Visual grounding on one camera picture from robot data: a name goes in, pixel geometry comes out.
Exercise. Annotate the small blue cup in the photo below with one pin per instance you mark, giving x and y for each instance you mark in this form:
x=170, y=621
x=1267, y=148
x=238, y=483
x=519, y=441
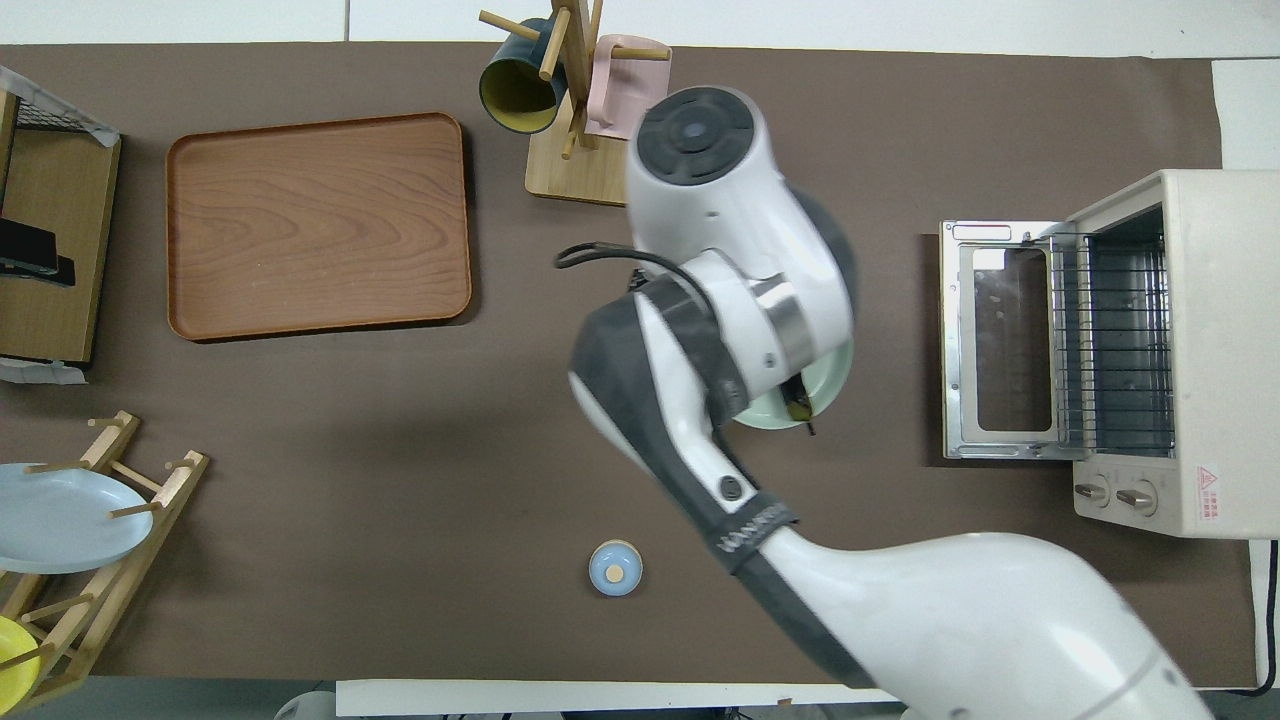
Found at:
x=615, y=569

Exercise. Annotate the light blue plate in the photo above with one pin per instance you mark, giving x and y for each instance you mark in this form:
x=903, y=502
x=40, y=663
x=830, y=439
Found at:
x=60, y=515

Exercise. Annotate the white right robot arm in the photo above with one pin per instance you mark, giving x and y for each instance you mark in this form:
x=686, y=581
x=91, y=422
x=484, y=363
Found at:
x=950, y=620

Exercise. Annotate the brown table mat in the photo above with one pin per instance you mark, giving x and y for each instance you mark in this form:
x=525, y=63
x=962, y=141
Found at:
x=400, y=450

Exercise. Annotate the wooden plate rack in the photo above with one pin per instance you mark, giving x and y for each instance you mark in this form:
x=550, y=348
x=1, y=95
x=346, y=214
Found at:
x=120, y=560

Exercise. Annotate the wooden mug tree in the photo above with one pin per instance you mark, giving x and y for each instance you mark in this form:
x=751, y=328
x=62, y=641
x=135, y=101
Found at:
x=585, y=165

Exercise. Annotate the pale green plate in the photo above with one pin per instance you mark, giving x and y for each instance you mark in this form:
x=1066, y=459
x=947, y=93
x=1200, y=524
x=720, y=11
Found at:
x=835, y=385

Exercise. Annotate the brown wooden tray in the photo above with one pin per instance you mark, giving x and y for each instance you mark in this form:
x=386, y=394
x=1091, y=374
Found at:
x=315, y=225

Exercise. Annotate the white crumpled sheet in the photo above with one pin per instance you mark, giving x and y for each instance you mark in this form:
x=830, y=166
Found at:
x=45, y=371

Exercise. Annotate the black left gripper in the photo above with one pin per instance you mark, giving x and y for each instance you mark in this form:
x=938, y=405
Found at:
x=28, y=240

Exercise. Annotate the white toaster oven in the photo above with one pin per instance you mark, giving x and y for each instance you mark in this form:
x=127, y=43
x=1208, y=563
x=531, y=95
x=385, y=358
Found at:
x=1215, y=350

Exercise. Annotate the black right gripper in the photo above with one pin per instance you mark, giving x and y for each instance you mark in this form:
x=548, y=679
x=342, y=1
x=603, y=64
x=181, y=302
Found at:
x=797, y=398

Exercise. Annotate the wooden shelf unit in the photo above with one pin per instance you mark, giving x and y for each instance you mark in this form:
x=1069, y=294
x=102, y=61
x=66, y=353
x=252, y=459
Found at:
x=50, y=180

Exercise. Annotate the pink mug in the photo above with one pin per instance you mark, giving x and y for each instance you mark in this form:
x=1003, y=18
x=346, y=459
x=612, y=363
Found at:
x=625, y=90

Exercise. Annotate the yellow plate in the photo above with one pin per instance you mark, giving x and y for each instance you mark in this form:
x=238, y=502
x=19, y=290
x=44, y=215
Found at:
x=15, y=665

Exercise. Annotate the oven control knob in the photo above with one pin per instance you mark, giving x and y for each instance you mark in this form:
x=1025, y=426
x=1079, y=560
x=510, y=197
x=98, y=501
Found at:
x=1090, y=492
x=1136, y=497

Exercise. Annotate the dark blue mug yellow inside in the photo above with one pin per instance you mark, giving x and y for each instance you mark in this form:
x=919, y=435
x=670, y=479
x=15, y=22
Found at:
x=515, y=85

